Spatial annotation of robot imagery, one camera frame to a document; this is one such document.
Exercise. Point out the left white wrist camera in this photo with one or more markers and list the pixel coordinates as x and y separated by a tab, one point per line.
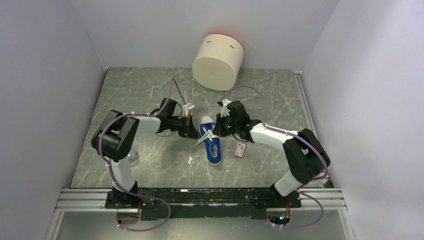
186	108

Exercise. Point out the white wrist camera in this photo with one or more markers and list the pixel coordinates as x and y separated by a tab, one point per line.
186	108
224	107

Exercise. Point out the white shoelace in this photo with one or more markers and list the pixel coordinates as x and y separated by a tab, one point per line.
208	135

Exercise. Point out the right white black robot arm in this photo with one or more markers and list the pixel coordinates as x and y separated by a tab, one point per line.
304	153

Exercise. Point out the cream cylindrical container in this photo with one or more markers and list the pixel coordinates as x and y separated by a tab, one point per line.
218	61

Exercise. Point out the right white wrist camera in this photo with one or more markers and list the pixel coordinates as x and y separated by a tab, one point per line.
224	107

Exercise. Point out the small red white box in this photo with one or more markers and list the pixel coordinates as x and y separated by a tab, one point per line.
240	149

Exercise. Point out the aluminium frame rail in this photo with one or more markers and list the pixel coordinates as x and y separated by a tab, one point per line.
321	199

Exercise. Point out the blue canvas sneaker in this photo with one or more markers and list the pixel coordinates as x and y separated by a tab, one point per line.
213	149

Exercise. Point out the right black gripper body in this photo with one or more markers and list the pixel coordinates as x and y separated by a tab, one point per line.
225	125

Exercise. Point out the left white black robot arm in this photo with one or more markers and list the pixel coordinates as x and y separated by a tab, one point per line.
113	141

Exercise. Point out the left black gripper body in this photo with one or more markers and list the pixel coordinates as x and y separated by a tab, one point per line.
183	125

